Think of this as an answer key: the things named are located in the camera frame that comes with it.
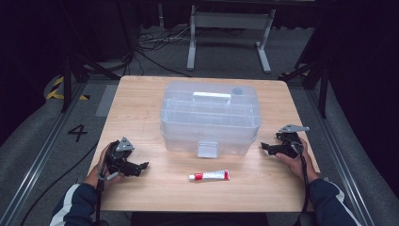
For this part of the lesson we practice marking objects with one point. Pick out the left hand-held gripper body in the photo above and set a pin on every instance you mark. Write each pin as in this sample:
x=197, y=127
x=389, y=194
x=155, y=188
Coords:
x=120, y=160

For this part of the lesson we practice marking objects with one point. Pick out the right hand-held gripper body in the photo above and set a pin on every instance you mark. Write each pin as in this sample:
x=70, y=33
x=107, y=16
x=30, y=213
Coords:
x=288, y=146

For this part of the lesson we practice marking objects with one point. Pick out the clear plastic storage box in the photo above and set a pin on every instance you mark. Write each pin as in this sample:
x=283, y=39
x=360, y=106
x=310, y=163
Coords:
x=188, y=142

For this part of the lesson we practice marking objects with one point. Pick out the red and white tube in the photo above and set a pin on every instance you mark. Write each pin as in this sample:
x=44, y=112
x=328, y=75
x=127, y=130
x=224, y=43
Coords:
x=211, y=175

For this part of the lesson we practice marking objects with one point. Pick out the person's right hand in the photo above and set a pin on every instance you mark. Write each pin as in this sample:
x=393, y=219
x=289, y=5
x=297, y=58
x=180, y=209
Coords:
x=301, y=166

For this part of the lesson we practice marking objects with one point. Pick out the person's left hand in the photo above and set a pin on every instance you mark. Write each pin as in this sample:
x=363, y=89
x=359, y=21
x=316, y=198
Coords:
x=94, y=179

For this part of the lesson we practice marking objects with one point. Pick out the black metal stand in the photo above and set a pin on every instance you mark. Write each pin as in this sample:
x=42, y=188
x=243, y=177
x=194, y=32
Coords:
x=323, y=88
x=66, y=81

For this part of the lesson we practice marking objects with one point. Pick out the grey floor rail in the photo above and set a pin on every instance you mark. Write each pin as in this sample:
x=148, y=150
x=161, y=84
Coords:
x=34, y=166
x=342, y=169

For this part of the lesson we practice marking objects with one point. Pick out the white metal table frame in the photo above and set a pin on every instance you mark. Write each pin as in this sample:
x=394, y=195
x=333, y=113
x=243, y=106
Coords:
x=232, y=19

